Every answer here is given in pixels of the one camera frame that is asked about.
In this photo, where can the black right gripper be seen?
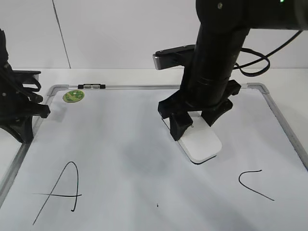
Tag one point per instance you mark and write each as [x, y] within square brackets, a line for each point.
[177, 103]

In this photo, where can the black silver frame clip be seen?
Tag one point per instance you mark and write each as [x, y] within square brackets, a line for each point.
[91, 86]

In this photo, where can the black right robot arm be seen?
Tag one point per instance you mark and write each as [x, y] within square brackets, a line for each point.
[224, 25]

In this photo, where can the green round magnet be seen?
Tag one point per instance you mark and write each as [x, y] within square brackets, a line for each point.
[73, 96]

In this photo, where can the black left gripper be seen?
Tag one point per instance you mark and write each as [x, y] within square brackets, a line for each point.
[18, 104]

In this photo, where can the white rectangular board eraser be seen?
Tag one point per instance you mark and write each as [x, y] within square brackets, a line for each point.
[199, 142]

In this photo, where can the white aluminium-framed whiteboard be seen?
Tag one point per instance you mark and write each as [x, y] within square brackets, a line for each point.
[109, 163]

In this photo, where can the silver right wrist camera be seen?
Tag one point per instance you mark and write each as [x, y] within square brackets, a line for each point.
[178, 56]

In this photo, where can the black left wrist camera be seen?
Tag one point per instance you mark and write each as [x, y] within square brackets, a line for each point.
[27, 76]

